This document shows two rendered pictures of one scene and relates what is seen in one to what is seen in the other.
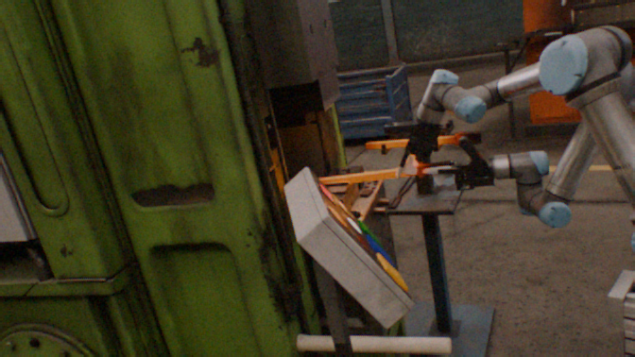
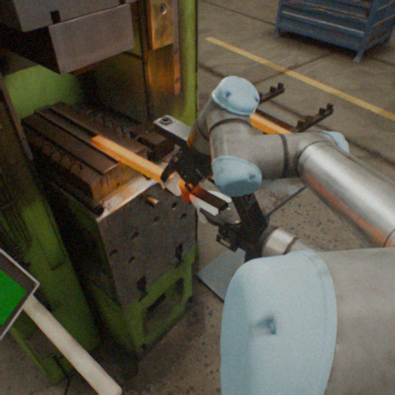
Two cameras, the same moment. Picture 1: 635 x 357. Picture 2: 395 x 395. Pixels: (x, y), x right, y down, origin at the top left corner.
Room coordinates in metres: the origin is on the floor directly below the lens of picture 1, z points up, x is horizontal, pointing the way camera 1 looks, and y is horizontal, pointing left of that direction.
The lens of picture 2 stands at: (0.99, -0.55, 1.58)
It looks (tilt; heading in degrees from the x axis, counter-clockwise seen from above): 43 degrees down; 20
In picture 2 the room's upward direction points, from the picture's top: straight up
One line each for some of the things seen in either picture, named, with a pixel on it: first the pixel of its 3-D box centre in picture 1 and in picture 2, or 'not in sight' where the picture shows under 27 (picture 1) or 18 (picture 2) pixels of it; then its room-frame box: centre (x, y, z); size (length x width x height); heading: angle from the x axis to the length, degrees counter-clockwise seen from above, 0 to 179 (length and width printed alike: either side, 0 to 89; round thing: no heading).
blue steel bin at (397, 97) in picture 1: (351, 107); (336, 8); (5.87, -0.54, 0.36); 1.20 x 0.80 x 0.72; 64
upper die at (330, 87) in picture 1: (269, 96); (42, 18); (1.72, 0.10, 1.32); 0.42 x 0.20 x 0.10; 69
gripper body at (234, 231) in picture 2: (472, 172); (245, 231); (1.52, -0.47, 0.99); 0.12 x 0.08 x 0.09; 70
